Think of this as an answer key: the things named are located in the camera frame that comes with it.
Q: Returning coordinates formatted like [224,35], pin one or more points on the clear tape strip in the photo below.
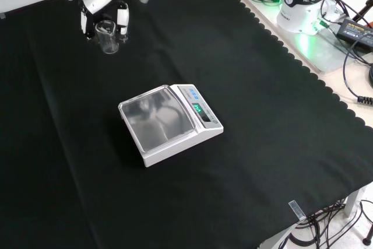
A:
[296,210]

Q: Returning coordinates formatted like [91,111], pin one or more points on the white electronic balance steel pan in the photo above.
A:
[163,120]

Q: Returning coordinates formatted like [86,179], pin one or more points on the black tripod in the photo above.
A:
[362,10]

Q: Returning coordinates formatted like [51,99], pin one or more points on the black cloth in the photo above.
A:
[233,85]

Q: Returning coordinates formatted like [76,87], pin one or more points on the grey tape piece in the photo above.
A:
[2,15]

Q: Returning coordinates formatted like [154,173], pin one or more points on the pale metal base board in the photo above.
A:
[320,53]

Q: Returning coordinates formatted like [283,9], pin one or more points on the white table leg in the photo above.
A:
[354,202]

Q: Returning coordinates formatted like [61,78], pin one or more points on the clear glass beaker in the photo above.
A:
[108,43]

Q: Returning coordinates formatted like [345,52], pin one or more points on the black power adapter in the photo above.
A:
[355,31]

